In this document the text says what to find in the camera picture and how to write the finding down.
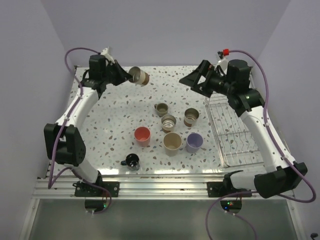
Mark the steel tumbler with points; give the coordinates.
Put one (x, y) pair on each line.
(168, 123)
(191, 116)

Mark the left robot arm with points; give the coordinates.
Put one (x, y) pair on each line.
(63, 140)

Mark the wire dish rack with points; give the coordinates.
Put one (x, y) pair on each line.
(235, 143)

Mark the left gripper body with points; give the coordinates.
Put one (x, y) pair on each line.
(111, 76)

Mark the dark blue ceramic mug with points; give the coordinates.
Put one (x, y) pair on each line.
(132, 162)

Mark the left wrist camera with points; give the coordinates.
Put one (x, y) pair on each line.
(106, 52)

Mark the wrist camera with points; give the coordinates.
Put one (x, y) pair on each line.
(222, 59)
(106, 52)

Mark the aluminium frame rail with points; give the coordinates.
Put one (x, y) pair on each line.
(137, 187)

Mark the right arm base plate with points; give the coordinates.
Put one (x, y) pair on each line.
(216, 189)

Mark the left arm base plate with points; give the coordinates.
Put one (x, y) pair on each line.
(85, 190)

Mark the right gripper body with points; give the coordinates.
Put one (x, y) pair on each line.
(219, 84)

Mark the grey ceramic mug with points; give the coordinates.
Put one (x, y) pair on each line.
(161, 109)

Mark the red plastic cup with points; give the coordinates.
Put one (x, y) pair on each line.
(143, 136)

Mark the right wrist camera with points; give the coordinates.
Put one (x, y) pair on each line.
(222, 59)

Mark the right steel tumbler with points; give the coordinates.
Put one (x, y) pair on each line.
(191, 116)

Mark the beige plastic cup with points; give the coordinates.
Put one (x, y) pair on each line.
(172, 143)

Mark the centre steel tumbler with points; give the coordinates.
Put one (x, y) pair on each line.
(168, 123)

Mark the purple plastic cup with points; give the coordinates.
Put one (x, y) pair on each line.
(194, 142)

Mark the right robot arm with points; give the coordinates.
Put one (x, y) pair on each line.
(282, 172)

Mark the steel tumbler cork band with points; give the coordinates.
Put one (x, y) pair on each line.
(138, 76)

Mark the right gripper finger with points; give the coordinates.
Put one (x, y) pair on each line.
(202, 88)
(193, 78)

